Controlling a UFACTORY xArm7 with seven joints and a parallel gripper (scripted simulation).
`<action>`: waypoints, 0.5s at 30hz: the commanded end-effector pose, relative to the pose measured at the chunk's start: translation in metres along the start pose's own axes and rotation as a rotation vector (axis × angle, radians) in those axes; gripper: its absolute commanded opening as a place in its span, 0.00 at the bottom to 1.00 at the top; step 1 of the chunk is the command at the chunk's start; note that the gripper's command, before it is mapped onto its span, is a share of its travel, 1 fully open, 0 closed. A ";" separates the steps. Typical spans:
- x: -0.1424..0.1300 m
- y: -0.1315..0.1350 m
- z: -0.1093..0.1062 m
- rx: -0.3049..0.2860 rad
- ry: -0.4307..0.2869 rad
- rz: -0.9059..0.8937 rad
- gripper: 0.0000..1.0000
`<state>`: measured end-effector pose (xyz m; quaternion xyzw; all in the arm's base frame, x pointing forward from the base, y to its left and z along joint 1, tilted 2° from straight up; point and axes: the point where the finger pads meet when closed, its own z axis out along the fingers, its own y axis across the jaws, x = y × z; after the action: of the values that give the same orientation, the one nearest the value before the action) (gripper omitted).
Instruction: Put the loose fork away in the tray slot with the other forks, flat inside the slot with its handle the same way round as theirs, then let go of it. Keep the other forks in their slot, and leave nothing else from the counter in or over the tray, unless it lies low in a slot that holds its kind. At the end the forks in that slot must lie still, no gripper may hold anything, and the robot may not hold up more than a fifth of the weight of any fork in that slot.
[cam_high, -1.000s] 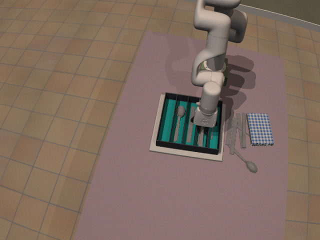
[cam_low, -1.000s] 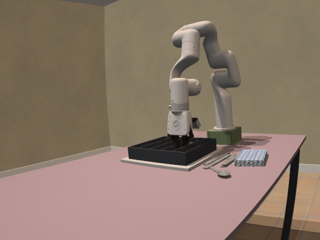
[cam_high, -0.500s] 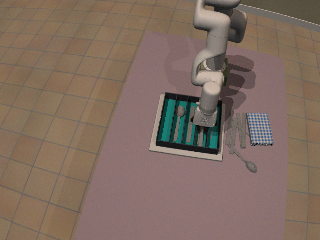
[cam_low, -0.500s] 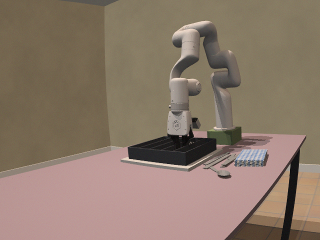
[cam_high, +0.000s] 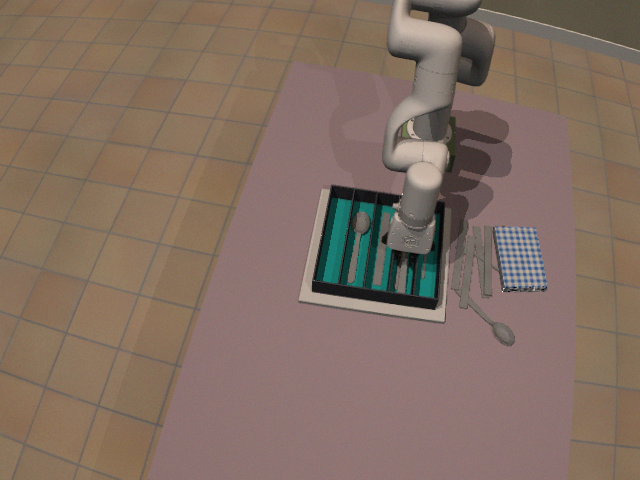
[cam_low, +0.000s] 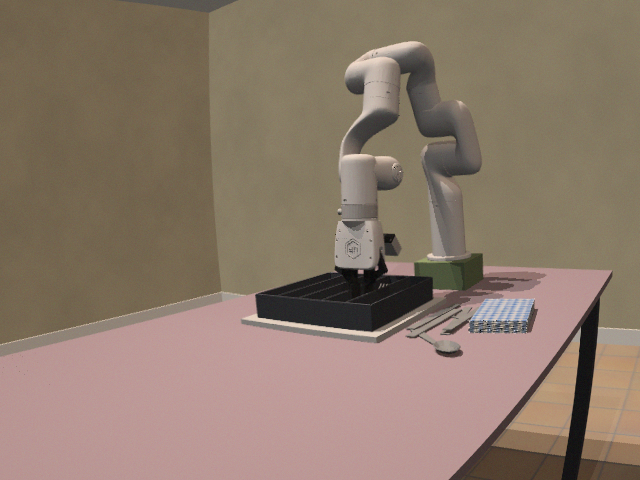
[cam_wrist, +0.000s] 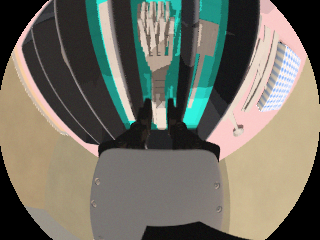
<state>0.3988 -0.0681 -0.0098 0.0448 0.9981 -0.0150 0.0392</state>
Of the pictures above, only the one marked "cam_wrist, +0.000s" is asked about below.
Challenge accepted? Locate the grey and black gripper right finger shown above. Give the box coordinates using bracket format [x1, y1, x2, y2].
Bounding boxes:
[167, 98, 220, 162]

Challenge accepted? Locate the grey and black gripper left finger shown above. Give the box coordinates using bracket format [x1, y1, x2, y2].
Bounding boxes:
[98, 98, 152, 157]

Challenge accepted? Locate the grey metal spoon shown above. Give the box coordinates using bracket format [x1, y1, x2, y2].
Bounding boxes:
[229, 112, 244, 137]

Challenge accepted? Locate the blue and white checked towel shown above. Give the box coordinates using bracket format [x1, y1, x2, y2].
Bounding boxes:
[257, 41, 301, 112]

